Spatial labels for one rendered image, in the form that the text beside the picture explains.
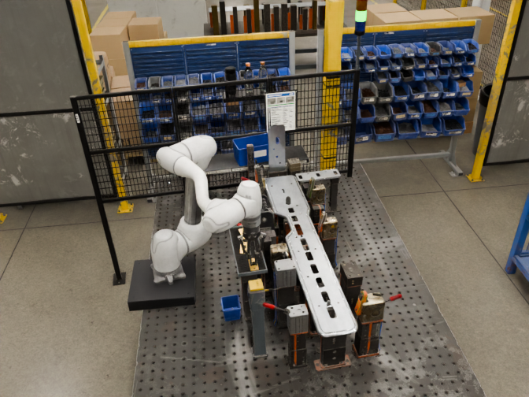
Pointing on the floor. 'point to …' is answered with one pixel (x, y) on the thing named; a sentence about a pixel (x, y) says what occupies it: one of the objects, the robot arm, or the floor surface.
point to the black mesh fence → (217, 135)
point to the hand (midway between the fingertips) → (253, 257)
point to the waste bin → (481, 113)
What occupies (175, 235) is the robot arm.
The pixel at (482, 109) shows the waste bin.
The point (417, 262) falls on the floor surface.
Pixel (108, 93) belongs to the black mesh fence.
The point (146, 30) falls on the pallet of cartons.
